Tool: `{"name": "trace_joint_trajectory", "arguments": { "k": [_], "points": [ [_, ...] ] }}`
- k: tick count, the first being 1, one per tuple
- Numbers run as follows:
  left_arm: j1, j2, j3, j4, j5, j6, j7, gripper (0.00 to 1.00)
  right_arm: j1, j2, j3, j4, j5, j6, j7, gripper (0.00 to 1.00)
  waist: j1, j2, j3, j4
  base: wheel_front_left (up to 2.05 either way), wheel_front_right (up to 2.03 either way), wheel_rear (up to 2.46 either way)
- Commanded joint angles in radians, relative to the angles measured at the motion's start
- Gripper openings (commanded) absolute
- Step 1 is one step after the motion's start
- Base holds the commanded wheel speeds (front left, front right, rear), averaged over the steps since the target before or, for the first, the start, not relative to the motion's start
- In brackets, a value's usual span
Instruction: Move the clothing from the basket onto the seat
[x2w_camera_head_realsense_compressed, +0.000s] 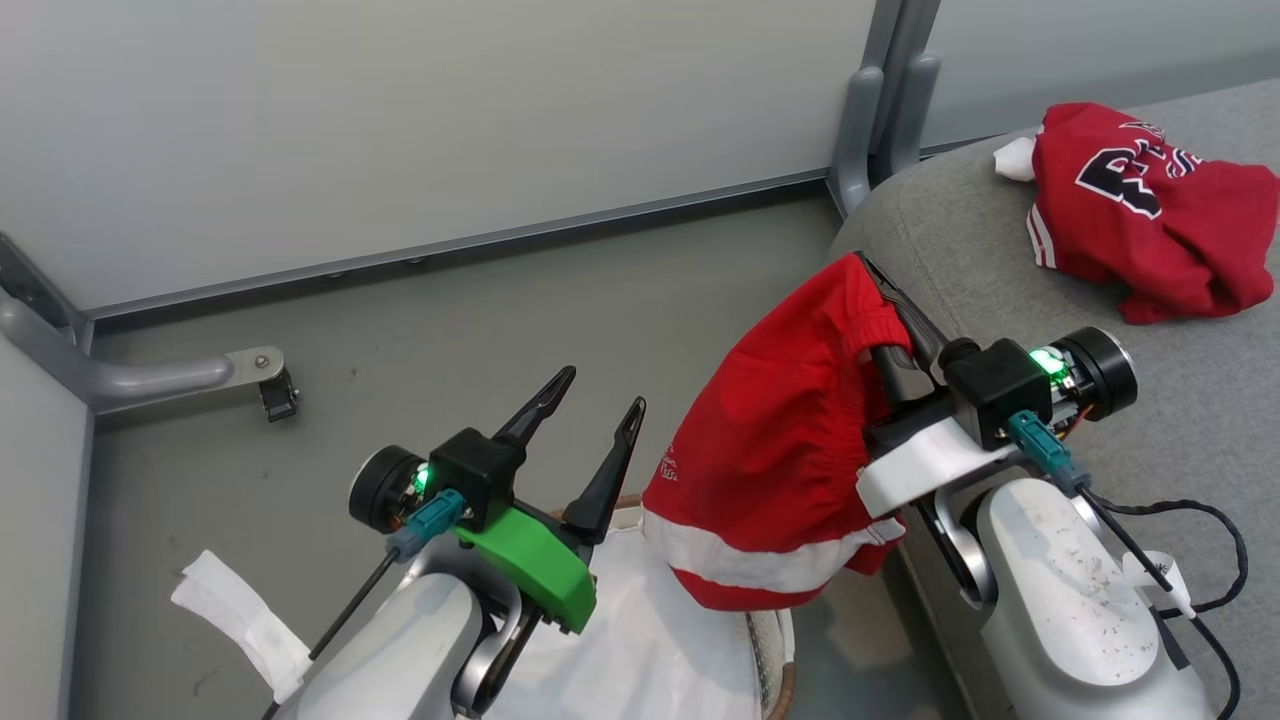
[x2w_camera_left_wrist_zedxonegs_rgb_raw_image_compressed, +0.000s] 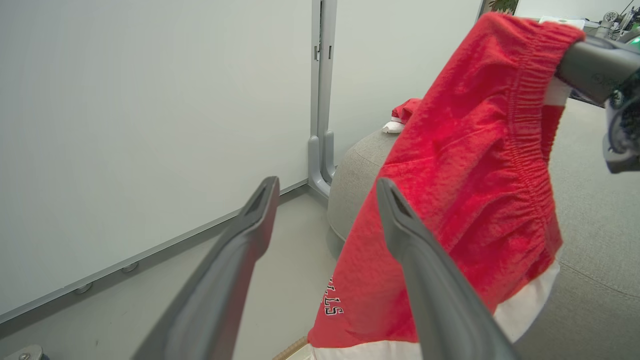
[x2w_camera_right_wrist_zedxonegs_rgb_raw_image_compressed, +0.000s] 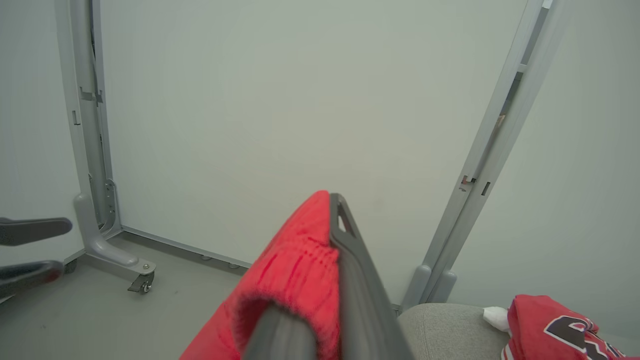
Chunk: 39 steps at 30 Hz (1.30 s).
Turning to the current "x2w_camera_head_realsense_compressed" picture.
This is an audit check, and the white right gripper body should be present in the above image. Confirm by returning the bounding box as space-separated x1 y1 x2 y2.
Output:
857 327 1140 519

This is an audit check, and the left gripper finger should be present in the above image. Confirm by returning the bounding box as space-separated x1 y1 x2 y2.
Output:
493 365 579 471
562 396 648 547

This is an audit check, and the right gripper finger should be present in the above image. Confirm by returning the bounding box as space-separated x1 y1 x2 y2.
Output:
871 344 933 404
859 254 951 373

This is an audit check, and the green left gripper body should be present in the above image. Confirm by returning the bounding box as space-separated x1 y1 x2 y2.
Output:
348 445 598 635

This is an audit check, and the red shorts white hem band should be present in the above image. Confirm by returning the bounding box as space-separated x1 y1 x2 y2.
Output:
642 252 916 613

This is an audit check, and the red jersey black lettering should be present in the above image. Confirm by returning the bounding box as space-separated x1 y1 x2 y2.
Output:
993 102 1280 326

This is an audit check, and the grey fabric sofa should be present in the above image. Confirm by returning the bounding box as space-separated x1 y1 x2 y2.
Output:
828 80 1280 720

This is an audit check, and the white cloth basket liner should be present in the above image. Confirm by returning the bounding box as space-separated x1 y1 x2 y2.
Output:
500 505 763 720

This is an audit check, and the white tape tag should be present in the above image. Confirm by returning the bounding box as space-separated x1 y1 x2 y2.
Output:
1121 549 1197 620
170 549 314 705

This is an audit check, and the black caster wheel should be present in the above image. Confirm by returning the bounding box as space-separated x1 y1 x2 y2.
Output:
257 369 300 424

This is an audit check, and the grey partition support foot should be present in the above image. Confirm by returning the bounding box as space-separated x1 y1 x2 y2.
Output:
0 288 287 413

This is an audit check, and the grey partition post base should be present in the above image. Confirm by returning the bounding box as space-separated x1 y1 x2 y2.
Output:
827 0 943 218

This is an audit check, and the dark metal hinge bracket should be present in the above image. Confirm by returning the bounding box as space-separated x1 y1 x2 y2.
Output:
0 233 73 333

